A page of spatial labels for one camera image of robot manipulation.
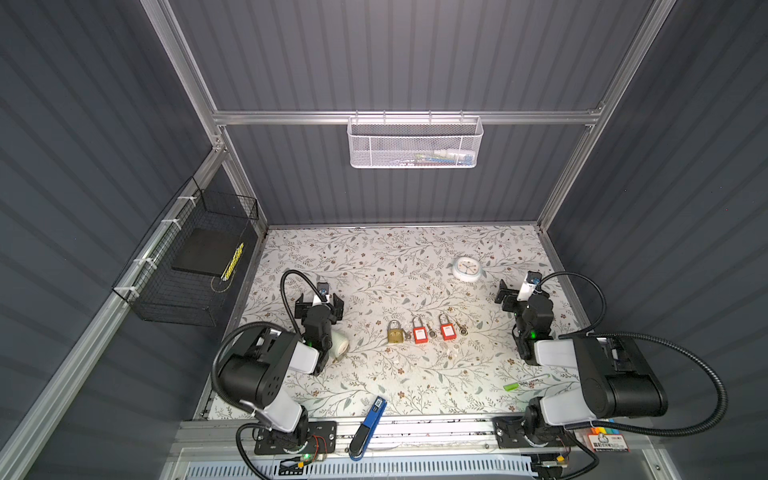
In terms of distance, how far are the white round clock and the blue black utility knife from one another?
0.49 m

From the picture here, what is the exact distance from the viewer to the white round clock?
1042 mm

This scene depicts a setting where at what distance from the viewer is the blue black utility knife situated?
2.29 ft
